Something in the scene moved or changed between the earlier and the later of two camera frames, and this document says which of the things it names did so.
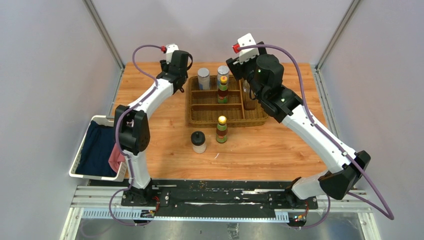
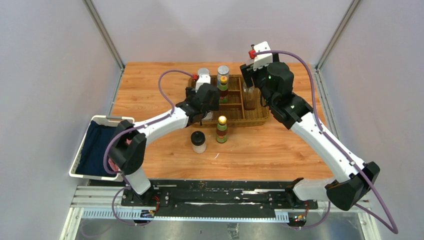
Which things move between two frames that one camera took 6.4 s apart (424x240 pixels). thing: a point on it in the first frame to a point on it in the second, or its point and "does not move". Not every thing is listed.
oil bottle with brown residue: x=249 y=104 does not move
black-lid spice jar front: x=198 y=140 does not move
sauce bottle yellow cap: x=223 y=92 does not move
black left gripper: x=164 y=66 to x=190 y=92
